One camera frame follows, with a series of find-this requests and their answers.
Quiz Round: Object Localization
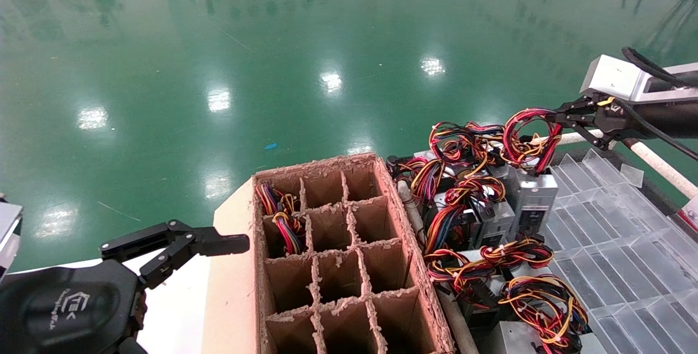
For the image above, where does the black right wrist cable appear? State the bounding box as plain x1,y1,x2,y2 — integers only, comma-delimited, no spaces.
611,47,698,161

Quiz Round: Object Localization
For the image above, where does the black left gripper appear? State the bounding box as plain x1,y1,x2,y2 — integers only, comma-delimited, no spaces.
0,260,148,354

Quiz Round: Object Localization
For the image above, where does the cardboard box with dividers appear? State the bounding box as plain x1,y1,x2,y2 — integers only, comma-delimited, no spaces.
204,152,456,354

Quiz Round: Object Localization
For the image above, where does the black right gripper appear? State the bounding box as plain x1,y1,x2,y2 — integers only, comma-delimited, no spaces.
544,97,698,151

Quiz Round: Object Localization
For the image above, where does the white and red sign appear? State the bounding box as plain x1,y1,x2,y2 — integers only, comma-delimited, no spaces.
678,195,698,230

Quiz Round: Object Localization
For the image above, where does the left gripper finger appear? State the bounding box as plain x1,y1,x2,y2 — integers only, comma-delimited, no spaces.
100,219,250,290

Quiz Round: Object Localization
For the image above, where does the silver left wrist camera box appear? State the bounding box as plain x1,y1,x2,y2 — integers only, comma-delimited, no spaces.
0,195,23,281

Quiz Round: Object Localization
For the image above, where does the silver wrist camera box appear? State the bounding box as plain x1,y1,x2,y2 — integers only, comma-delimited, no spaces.
0,195,23,281
580,54,698,105

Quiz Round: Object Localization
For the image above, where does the clear plastic divided tray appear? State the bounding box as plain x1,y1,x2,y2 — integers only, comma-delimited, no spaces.
545,149,698,354

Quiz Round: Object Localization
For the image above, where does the power supply with coloured wires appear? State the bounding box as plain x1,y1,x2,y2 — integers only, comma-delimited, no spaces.
414,121,507,169
425,256,502,328
255,182,298,217
424,204,482,256
502,107,562,235
444,176,517,249
388,156,454,206
271,211,309,256
484,275,591,354
480,236,555,270

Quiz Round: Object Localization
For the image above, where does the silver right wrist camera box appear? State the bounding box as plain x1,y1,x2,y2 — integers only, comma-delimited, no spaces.
580,54,698,105

